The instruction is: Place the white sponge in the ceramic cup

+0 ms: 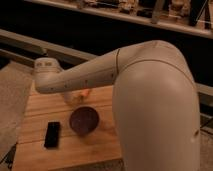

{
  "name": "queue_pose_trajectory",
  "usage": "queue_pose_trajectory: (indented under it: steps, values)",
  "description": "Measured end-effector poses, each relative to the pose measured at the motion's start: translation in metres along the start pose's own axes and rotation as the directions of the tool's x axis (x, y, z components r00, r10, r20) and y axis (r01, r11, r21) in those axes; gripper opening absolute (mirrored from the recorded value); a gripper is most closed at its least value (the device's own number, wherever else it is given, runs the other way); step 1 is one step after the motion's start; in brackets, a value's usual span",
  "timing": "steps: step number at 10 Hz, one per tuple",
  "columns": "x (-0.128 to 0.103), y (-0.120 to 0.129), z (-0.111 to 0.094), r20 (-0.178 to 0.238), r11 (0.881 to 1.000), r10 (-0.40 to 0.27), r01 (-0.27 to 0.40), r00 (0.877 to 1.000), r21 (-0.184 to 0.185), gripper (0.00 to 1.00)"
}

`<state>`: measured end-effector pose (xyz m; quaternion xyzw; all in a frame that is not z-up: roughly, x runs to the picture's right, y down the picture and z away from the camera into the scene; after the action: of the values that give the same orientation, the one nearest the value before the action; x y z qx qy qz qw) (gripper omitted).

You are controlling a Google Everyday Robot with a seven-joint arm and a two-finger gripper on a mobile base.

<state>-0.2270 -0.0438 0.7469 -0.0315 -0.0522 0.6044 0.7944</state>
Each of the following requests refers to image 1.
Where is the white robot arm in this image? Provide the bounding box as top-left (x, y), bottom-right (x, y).
top-left (34, 40), bottom-right (200, 171)

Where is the orange carrot-like object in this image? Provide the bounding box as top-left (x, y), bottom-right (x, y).
top-left (78, 89), bottom-right (90, 99)

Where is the wooden board table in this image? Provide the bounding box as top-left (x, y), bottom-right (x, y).
top-left (12, 86), bottom-right (121, 171)

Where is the black rectangular block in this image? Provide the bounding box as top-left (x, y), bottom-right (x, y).
top-left (44, 122), bottom-right (60, 148)

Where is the cluttered background shelf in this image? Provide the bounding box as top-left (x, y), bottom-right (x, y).
top-left (25, 0), bottom-right (213, 39)

